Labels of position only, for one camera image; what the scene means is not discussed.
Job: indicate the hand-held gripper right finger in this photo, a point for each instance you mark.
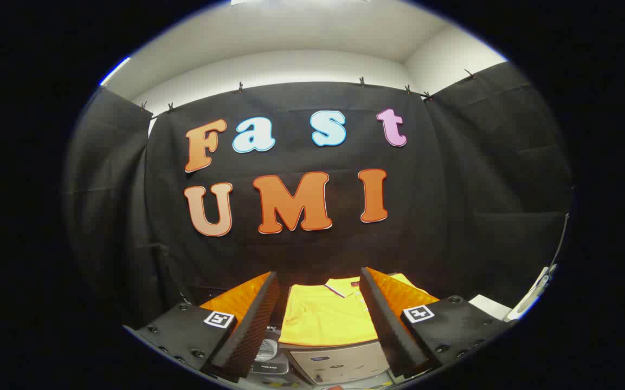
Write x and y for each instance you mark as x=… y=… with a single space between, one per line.
x=380 y=319

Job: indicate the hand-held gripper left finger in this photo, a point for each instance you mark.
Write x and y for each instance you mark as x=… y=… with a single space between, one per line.
x=258 y=319

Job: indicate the grey washing machine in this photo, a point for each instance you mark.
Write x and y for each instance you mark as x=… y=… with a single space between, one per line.
x=267 y=352

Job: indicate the yellow polo shirt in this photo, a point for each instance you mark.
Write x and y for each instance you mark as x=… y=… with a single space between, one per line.
x=323 y=317

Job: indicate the white plastic object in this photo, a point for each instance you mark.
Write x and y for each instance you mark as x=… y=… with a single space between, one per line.
x=534 y=292

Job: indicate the row of black clips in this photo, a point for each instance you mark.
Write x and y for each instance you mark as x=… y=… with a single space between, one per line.
x=240 y=86

